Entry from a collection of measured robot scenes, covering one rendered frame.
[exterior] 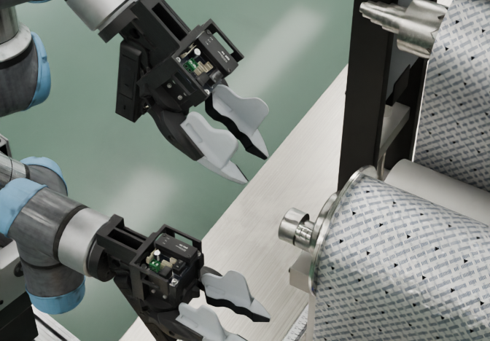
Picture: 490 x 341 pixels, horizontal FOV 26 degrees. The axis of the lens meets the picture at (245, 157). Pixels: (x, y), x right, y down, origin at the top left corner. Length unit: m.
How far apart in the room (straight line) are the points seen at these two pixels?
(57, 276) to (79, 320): 1.26
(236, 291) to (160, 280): 0.10
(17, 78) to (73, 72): 1.59
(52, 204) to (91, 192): 1.60
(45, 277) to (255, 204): 0.39
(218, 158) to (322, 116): 0.69
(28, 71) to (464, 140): 0.75
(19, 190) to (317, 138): 0.58
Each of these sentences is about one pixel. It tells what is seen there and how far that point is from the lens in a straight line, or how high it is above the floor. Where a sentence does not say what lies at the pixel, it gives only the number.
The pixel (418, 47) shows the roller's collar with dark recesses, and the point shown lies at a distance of 1.21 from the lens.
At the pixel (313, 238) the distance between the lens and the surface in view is 1.09.
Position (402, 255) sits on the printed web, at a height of 1.30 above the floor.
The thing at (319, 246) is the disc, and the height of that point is 1.29.
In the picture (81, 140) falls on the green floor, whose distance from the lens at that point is 3.03.
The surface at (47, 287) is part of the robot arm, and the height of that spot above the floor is 1.02.
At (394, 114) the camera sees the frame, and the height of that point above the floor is 1.06.
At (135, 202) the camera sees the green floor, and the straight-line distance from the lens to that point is 2.85.
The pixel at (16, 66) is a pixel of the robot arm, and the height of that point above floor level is 1.04.
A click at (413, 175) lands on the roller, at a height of 1.23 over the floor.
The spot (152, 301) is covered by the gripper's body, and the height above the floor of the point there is 1.10.
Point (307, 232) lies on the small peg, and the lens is 1.13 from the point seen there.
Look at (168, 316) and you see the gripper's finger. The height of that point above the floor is 1.10.
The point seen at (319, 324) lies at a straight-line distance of 1.14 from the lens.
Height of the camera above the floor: 2.08
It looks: 45 degrees down
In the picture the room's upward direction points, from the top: straight up
